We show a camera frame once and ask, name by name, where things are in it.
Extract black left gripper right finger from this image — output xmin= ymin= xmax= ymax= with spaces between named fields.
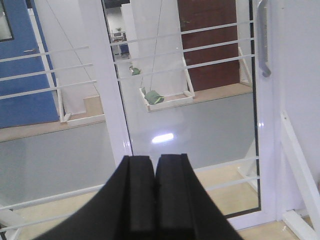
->
xmin=155 ymin=153 xmax=242 ymax=240

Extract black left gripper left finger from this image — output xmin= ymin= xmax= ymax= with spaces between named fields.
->
xmin=37 ymin=155 xmax=156 ymax=240

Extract white framed transparent sliding door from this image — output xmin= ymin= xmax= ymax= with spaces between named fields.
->
xmin=102 ymin=0 xmax=276 ymax=228

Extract blue door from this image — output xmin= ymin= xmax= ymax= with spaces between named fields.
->
xmin=0 ymin=0 xmax=59 ymax=129

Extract brown wooden door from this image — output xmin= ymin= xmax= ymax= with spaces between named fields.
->
xmin=177 ymin=0 xmax=240 ymax=92

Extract white wooden support stand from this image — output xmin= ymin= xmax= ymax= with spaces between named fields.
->
xmin=29 ymin=0 xmax=104 ymax=126

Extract green plant leaves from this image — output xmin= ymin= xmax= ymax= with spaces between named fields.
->
xmin=129 ymin=65 xmax=165 ymax=105

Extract white wooden planter frame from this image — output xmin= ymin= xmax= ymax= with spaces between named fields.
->
xmin=139 ymin=69 xmax=195 ymax=112

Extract white fixed glass panel frame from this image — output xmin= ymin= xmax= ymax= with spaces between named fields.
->
xmin=0 ymin=0 xmax=133 ymax=231

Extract grey metal door handle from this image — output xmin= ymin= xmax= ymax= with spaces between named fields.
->
xmin=256 ymin=0 xmax=271 ymax=78

